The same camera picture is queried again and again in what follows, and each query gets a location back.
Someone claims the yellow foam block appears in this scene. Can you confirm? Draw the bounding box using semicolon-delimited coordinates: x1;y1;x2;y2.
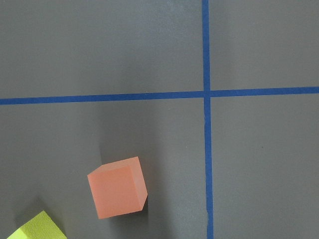
7;211;67;239

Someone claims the orange foam block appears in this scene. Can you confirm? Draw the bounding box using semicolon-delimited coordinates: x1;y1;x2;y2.
87;156;148;219

